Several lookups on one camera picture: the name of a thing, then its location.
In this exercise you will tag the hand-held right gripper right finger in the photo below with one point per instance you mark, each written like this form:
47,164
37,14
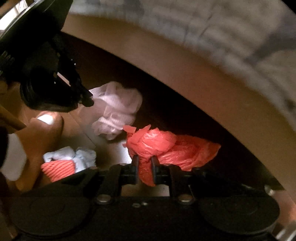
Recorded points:
154,172

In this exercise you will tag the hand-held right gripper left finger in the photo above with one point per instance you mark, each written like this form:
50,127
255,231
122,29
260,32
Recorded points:
136,171

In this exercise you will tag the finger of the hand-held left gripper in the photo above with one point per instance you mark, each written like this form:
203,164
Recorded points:
83,95

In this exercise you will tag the red plastic bag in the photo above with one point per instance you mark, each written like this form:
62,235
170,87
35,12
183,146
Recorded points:
161,143

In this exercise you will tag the pale pink plastic bag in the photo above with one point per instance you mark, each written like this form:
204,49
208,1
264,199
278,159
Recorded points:
115,109

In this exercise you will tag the crumpled white tissue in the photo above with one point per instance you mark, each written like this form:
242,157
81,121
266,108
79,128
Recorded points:
85,157

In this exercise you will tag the white cloth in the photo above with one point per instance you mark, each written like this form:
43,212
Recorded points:
16,157

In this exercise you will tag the grey floral mattress pad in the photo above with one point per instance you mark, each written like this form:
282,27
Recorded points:
208,23

